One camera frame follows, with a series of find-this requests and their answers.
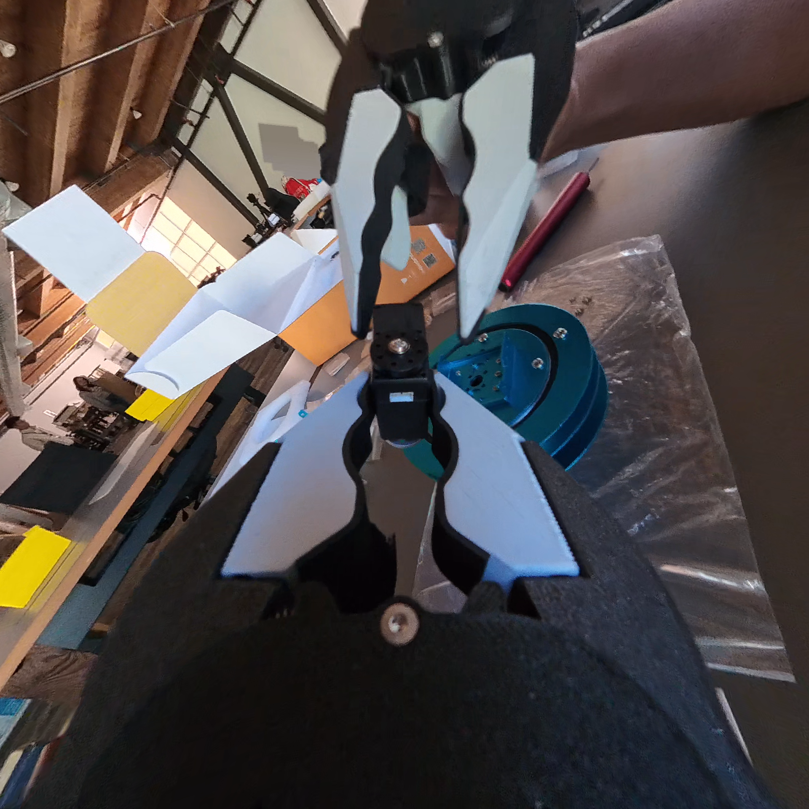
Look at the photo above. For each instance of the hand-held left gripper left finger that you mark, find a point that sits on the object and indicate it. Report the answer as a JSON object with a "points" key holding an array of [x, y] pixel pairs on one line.
{"points": [[291, 505]]}

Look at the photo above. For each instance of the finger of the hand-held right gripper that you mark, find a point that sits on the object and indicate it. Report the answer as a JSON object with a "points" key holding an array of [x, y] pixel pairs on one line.
{"points": [[499, 189], [360, 189]]}

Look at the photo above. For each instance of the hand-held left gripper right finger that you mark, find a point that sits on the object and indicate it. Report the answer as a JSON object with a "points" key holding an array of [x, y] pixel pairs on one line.
{"points": [[505, 505]]}

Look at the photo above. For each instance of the teal round robot base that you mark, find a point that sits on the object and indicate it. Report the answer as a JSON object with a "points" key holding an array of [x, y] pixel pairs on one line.
{"points": [[569, 392]]}

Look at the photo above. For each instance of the orange and white cardboard box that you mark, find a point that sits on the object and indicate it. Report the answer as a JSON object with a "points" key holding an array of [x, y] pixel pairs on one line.
{"points": [[328, 316]]}

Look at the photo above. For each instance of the small black round-horn servo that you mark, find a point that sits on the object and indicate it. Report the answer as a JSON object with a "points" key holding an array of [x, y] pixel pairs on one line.
{"points": [[398, 392]]}

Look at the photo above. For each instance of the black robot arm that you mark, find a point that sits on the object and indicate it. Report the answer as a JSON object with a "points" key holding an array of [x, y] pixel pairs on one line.
{"points": [[259, 218]]}

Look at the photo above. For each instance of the person's right forearm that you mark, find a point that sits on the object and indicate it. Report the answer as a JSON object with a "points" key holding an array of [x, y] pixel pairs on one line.
{"points": [[663, 69]]}

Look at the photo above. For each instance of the wooden-topped desk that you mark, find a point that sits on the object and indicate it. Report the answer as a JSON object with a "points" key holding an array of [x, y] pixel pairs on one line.
{"points": [[82, 524]]}

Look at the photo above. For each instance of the grey desk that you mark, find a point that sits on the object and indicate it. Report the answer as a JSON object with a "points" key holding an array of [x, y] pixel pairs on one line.
{"points": [[727, 221]]}

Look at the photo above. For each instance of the person's right hand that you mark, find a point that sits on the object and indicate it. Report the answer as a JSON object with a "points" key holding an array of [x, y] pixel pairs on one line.
{"points": [[442, 208]]}

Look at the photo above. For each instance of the red and white bag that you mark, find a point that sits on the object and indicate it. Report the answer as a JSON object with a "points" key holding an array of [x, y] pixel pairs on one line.
{"points": [[300, 188]]}

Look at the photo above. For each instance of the red pen screwdriver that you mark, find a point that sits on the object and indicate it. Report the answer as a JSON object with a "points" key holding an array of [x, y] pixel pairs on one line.
{"points": [[550, 227]]}

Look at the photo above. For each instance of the white foam cutout piece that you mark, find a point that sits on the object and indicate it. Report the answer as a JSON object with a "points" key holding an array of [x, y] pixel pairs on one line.
{"points": [[268, 423]]}

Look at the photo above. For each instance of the white foam sheet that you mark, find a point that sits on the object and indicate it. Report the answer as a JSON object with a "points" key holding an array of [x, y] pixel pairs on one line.
{"points": [[335, 389]]}

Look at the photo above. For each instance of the black steel truss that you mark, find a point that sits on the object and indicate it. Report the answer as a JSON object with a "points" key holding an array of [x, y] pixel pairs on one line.
{"points": [[240, 133]]}

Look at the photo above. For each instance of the large clear plastic bag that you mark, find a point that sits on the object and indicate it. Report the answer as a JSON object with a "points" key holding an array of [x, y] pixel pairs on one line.
{"points": [[663, 442]]}

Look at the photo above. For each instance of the yellow flat plastic piece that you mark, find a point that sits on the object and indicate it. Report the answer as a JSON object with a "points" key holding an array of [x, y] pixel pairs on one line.
{"points": [[31, 569], [151, 404]]}

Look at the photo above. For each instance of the black flat screen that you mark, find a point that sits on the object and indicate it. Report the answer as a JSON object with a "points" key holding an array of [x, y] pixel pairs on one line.
{"points": [[57, 477]]}

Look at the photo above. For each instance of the silver ceiling duct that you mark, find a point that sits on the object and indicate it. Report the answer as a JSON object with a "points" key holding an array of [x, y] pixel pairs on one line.
{"points": [[9, 328]]}

